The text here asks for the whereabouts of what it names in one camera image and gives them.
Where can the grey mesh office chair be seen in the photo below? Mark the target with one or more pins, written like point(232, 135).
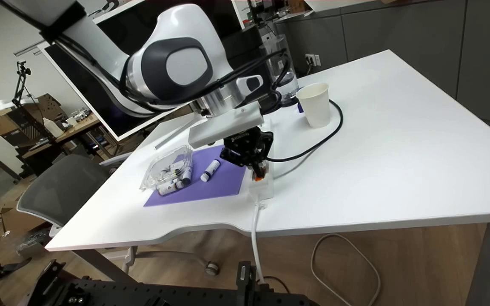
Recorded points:
point(64, 188)

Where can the black perforated breadboard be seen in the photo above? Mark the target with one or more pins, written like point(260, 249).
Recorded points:
point(144, 295)

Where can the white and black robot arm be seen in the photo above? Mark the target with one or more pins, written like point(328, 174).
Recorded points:
point(178, 62)

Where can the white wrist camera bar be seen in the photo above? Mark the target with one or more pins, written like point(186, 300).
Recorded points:
point(226, 125)

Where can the purple paper mat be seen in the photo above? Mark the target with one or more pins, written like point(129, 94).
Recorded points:
point(222, 181)

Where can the brown cardboard box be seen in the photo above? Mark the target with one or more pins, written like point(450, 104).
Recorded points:
point(42, 108)

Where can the white paper cup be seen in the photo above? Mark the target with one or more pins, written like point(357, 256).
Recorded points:
point(316, 104)

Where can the clear plastic clamshell container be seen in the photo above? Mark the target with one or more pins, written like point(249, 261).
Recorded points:
point(163, 167)

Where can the black tripod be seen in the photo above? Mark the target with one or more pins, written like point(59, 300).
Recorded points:
point(23, 79)

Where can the white paint tube black cap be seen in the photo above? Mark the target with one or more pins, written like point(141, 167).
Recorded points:
point(169, 188)

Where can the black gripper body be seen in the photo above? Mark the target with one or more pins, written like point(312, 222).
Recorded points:
point(248, 147)

